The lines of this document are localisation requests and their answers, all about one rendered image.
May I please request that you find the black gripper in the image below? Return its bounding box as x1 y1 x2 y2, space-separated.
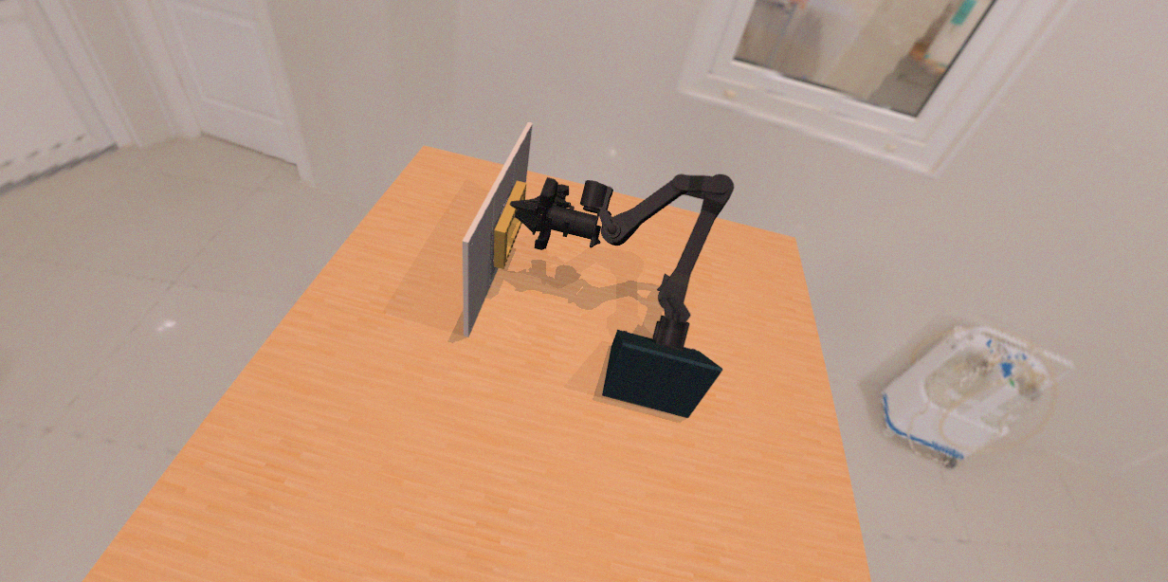
510 176 577 250

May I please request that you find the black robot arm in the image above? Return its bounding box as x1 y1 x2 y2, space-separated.
573 173 735 351

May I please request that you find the gold picture frame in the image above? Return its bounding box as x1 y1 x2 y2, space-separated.
493 181 526 269

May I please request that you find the grey wall panel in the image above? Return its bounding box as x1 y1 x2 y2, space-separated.
463 122 531 337

